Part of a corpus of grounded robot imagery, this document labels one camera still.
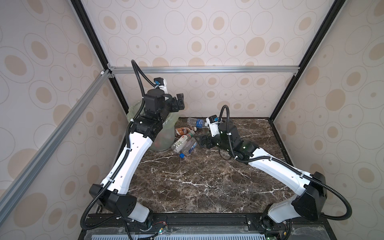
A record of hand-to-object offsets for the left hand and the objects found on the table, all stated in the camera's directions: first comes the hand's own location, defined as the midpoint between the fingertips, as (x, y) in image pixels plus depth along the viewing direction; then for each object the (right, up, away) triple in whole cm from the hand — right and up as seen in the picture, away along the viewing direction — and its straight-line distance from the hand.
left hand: (177, 92), depth 66 cm
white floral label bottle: (-4, -27, +31) cm, 41 cm away
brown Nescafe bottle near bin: (0, -17, +40) cm, 44 cm away
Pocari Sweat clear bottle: (+7, -10, +46) cm, 48 cm away
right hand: (+12, -18, +9) cm, 24 cm away
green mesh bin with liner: (-10, -22, +27) cm, 36 cm away
